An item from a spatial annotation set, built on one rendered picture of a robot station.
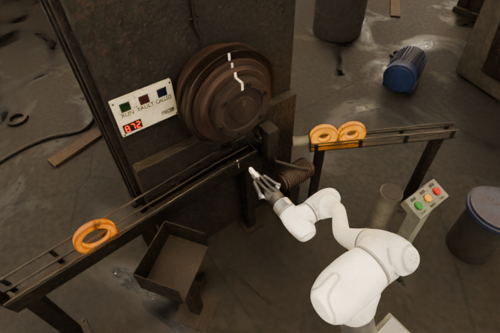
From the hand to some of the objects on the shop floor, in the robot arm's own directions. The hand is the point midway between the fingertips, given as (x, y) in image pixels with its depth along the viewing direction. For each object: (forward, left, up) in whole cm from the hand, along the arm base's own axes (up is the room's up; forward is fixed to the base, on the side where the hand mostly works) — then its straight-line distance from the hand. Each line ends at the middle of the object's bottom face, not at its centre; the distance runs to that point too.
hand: (254, 173), depth 170 cm
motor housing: (0, -29, -76) cm, 81 cm away
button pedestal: (-65, -52, -79) cm, 115 cm away
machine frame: (+62, -7, -72) cm, 96 cm away
